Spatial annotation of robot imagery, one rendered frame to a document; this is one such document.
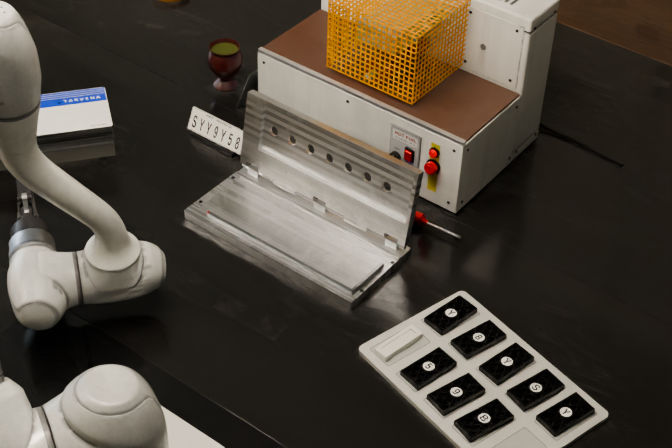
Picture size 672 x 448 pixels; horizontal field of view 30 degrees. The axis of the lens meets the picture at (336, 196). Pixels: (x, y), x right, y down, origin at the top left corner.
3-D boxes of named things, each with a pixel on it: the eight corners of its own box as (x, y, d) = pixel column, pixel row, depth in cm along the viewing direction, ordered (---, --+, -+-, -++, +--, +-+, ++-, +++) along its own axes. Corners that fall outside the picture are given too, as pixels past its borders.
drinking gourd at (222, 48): (250, 88, 303) (249, 49, 296) (219, 99, 299) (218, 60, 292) (231, 71, 309) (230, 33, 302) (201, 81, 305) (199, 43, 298)
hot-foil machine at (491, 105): (256, 120, 293) (254, -23, 269) (359, 47, 319) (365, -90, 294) (535, 257, 259) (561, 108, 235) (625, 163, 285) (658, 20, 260)
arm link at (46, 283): (8, 287, 242) (77, 277, 245) (14, 344, 230) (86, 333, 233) (1, 245, 235) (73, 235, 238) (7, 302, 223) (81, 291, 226)
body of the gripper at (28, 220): (8, 229, 240) (5, 199, 247) (14, 262, 246) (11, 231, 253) (48, 223, 242) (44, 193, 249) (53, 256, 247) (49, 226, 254)
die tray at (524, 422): (356, 351, 238) (356, 347, 237) (462, 292, 251) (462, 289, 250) (501, 490, 214) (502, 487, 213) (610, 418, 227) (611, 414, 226)
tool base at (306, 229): (184, 218, 266) (183, 205, 264) (248, 170, 279) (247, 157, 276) (350, 310, 246) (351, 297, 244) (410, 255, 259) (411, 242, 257)
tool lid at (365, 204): (247, 91, 265) (252, 89, 267) (238, 168, 275) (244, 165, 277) (418, 174, 246) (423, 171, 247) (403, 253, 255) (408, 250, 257)
